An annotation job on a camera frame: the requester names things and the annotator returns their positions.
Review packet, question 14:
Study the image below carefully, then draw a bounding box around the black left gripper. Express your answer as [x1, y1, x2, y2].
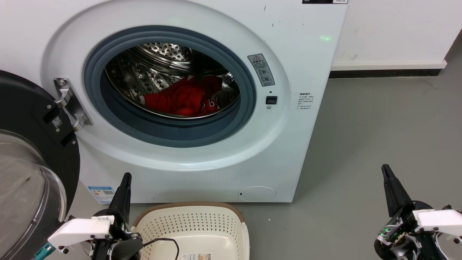
[92, 173, 144, 260]

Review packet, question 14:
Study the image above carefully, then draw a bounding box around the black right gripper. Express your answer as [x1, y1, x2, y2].
[374, 164, 443, 260]

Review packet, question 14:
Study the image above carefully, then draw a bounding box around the cream perforated laundry basket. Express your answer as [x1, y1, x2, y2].
[131, 201, 250, 260]

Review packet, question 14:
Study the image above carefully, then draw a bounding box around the black washer door with glass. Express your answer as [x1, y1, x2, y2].
[0, 70, 80, 260]

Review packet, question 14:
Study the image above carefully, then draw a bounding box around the blue energy label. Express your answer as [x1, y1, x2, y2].
[88, 186, 116, 203]

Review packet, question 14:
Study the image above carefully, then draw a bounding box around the grey rubber door seal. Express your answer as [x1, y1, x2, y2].
[84, 25, 257, 148]

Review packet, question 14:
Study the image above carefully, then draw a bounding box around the metal door hinge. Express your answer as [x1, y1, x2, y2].
[53, 77, 93, 131]

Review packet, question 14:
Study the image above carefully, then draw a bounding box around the perforated steel drum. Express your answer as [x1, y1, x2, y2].
[105, 43, 241, 119]

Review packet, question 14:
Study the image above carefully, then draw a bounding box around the small text sticker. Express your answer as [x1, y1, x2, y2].
[297, 92, 315, 111]

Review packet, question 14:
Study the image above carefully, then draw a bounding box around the white and black baseboard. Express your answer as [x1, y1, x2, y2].
[329, 60, 447, 79]

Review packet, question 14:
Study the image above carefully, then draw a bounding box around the round filter cover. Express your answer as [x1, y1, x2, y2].
[238, 186, 277, 202]

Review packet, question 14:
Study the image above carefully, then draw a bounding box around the white front-load washing machine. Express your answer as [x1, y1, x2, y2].
[0, 0, 350, 203]

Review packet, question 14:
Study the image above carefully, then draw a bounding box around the grey warning sticker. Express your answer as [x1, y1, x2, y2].
[247, 53, 275, 87]

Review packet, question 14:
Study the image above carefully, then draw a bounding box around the teal cable connector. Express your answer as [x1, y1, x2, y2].
[34, 243, 55, 260]

